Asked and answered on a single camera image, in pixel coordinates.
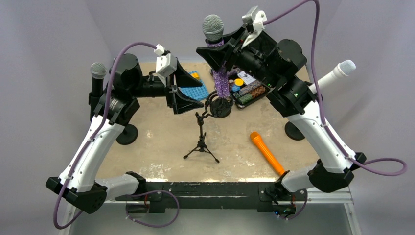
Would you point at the black poker chip case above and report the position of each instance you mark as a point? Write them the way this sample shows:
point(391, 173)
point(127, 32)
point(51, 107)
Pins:
point(249, 87)

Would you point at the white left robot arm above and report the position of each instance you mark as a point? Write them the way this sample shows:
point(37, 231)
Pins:
point(78, 184)

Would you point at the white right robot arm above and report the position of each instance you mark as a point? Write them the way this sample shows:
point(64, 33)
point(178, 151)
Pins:
point(334, 168)

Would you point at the yellow lego brick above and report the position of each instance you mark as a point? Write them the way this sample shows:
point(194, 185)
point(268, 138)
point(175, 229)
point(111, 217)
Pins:
point(196, 76)

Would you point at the black shock-mount stand right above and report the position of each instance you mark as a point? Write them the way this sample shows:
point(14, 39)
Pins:
point(293, 132)

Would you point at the blue lego baseplate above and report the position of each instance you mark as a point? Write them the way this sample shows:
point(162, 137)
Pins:
point(197, 93)

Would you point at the black table front rail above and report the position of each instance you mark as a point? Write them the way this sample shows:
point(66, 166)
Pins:
point(259, 196)

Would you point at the orange microphone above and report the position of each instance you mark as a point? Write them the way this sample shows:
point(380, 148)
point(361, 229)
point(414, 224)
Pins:
point(257, 140)

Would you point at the black round-base mic stand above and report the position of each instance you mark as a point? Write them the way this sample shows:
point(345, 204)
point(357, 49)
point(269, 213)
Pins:
point(221, 107)

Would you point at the black microphone silver grille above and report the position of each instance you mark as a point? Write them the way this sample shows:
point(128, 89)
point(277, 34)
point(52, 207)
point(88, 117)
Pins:
point(98, 72)

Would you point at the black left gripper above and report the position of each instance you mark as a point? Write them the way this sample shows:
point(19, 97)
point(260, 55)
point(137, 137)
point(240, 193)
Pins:
point(179, 102)

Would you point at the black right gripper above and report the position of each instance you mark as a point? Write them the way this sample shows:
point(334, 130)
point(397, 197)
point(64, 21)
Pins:
point(217, 56)

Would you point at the black round-base stand left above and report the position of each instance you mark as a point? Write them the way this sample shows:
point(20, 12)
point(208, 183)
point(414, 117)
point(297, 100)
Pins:
point(121, 110)

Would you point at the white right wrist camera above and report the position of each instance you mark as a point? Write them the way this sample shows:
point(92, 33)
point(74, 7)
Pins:
point(253, 22)

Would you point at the white microphone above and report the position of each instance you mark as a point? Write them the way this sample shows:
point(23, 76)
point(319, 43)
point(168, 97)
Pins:
point(342, 70)

